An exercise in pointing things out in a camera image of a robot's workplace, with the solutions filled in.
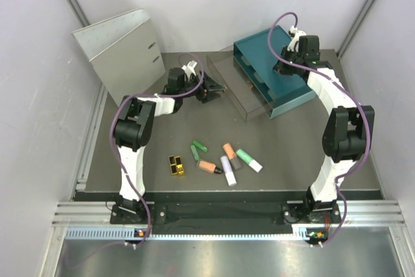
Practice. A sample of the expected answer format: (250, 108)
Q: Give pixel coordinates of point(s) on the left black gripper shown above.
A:
(207, 91)

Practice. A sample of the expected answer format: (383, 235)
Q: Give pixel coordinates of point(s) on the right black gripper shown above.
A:
(279, 68)

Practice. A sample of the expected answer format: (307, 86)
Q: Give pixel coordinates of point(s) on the clear acrylic drawer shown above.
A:
(227, 71)

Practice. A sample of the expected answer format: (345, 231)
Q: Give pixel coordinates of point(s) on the peach tube grey cap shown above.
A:
(231, 154)

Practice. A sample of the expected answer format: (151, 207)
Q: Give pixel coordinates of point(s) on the peach bottle black cap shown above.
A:
(209, 167)

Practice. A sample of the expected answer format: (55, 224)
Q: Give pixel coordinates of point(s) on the mint green white tube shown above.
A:
(246, 158)

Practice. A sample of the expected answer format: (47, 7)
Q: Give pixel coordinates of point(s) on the lavender white tube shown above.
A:
(228, 171)

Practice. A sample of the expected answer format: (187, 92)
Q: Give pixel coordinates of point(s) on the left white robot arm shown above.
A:
(132, 127)

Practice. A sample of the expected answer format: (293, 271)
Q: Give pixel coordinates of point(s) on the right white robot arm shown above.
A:
(349, 125)

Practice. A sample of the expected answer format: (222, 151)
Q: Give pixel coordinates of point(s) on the gold makeup palette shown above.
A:
(176, 166)

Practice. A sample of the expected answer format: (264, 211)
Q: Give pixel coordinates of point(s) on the green tube upper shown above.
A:
(200, 146)

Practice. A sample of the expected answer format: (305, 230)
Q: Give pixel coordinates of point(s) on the green tube lower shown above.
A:
(195, 153)

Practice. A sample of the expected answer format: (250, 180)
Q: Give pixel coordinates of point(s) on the grey lever arch binder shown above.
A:
(124, 53)

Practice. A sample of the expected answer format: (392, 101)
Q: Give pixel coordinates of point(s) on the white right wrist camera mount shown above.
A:
(295, 35)

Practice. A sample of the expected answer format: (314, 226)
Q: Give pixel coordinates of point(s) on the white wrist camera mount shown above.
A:
(295, 35)
(189, 69)

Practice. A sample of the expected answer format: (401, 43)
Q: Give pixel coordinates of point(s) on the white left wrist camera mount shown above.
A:
(189, 69)

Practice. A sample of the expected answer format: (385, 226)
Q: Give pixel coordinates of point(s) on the black mounting base plate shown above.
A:
(220, 214)

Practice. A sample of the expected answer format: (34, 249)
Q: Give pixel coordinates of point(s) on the grey slotted cable duct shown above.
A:
(136, 234)

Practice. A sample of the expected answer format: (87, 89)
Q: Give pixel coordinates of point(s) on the aluminium frame rail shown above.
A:
(360, 213)

